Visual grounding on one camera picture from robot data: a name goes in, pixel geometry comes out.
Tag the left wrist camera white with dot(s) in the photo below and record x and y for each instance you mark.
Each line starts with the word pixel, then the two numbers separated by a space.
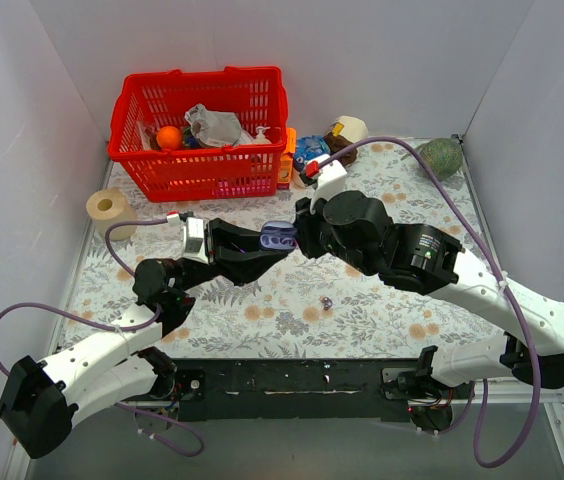
pixel 193 235

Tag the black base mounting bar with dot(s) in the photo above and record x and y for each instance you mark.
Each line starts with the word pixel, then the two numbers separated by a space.
pixel 236 389

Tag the purple earbud one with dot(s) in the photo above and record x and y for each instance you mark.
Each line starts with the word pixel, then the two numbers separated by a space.
pixel 327 303

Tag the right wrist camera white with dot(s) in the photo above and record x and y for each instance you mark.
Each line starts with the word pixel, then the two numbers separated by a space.
pixel 327 179

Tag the white blue lidded tub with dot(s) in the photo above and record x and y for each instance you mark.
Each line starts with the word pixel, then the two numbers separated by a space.
pixel 307 149

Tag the floral patterned table mat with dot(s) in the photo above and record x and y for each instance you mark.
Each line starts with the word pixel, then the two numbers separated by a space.
pixel 281 314

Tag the lavender earbud charging case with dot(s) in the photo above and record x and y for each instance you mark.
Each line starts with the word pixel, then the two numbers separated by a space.
pixel 278 236

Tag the beige paper roll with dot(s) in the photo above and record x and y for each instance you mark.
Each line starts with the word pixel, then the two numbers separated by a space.
pixel 107 207

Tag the white pump bottle in basket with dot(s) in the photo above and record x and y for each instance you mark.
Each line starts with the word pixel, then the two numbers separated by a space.
pixel 261 137

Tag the orange fruit in basket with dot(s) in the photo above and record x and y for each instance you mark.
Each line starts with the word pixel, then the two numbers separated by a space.
pixel 169 138

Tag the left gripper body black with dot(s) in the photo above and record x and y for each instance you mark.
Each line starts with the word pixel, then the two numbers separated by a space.
pixel 213 240

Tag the red plastic shopping basket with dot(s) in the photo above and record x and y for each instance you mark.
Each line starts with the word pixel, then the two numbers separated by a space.
pixel 256 95

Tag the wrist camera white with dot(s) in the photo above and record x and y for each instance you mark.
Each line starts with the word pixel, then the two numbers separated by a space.
pixel 327 179
pixel 193 235

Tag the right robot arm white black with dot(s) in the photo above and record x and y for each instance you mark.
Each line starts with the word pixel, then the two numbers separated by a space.
pixel 422 259

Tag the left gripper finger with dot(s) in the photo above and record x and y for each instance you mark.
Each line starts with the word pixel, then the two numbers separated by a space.
pixel 244 268
pixel 229 236

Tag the orange purple carton box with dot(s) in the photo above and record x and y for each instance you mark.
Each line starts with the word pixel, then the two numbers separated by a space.
pixel 286 161

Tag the green melon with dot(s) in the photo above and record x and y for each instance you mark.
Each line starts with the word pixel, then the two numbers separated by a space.
pixel 443 156

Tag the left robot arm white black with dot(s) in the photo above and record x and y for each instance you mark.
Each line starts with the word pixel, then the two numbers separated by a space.
pixel 43 400

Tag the grey crumpled bag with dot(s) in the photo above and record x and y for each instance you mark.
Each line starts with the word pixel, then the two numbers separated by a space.
pixel 216 129

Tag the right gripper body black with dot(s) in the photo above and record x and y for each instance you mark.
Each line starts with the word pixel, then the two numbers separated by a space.
pixel 307 231

